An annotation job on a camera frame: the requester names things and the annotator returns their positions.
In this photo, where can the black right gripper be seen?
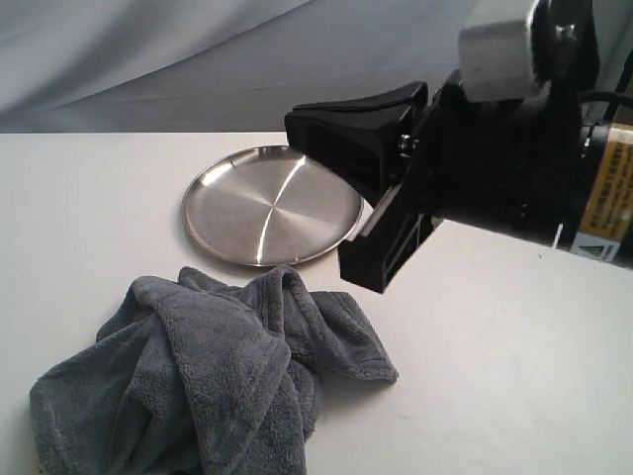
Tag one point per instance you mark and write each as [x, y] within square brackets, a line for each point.
[511, 167]

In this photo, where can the grey fleece towel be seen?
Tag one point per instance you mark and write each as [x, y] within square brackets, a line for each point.
[195, 376]

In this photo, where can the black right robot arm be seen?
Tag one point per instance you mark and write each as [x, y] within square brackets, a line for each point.
[564, 40]

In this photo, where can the round stainless steel plate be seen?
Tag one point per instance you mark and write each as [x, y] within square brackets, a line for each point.
[267, 206]

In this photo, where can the grey fabric backdrop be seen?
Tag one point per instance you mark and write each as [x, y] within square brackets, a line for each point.
[210, 66]

